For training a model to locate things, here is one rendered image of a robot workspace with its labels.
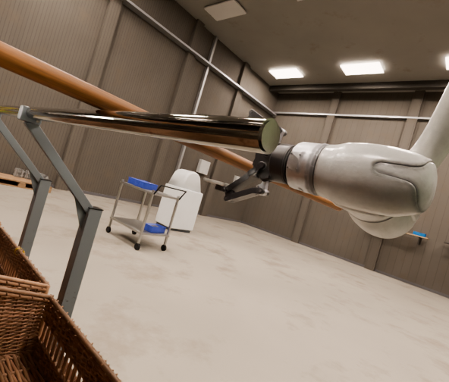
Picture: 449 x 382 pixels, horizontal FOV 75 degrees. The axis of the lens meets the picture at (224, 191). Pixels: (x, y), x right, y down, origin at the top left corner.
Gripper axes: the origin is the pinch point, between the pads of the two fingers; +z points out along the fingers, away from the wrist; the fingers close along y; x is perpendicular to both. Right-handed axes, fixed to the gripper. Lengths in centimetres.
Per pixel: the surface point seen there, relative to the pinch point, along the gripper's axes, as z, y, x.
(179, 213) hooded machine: 440, 79, 371
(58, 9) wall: 772, -291, 128
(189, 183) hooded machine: 444, 9, 379
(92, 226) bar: 36.3, 29.1, -6.1
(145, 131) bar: -16.3, 4.1, -29.2
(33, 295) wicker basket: 27, 45, -20
